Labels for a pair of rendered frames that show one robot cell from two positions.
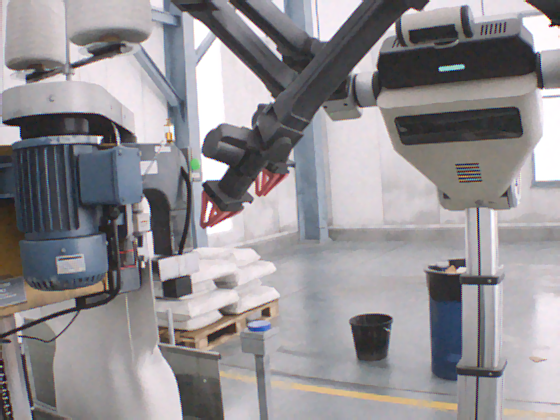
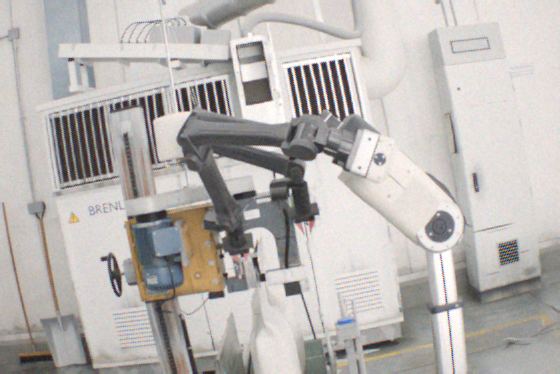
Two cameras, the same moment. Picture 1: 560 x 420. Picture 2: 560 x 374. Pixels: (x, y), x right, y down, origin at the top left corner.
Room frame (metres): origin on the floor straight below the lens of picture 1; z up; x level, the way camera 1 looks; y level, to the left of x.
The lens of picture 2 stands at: (-0.46, -2.72, 1.54)
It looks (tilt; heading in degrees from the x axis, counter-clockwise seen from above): 3 degrees down; 58
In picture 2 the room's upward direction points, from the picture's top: 10 degrees counter-clockwise
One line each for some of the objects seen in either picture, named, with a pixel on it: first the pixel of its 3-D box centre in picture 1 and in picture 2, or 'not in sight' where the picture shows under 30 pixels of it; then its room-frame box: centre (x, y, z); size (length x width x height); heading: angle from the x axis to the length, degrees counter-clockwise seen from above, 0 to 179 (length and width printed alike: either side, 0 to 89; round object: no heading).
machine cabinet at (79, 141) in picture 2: not in sight; (222, 218); (2.70, 3.25, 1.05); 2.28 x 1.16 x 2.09; 148
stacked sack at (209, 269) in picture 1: (194, 271); not in sight; (4.14, 0.65, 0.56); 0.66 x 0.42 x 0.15; 148
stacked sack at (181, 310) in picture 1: (195, 301); not in sight; (4.13, 0.66, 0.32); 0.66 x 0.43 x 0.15; 150
